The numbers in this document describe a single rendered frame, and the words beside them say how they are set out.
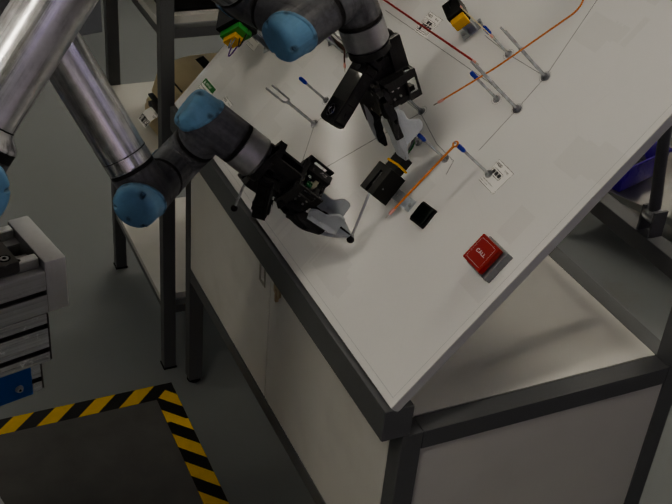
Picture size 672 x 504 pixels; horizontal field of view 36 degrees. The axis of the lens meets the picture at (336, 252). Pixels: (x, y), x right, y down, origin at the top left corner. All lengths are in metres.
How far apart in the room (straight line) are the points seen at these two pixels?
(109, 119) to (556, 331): 0.94
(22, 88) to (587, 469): 1.30
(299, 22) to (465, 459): 0.81
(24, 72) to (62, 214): 2.57
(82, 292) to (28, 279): 1.87
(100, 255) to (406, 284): 1.97
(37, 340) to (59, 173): 2.51
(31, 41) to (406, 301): 0.79
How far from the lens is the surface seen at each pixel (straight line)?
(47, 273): 1.57
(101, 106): 1.62
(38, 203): 3.92
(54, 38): 1.30
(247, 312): 2.40
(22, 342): 1.62
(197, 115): 1.69
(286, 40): 1.57
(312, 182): 1.75
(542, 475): 2.03
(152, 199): 1.63
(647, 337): 2.10
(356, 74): 1.71
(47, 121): 4.51
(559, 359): 1.98
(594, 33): 1.85
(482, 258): 1.66
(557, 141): 1.75
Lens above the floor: 1.97
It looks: 33 degrees down
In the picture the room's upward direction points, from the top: 5 degrees clockwise
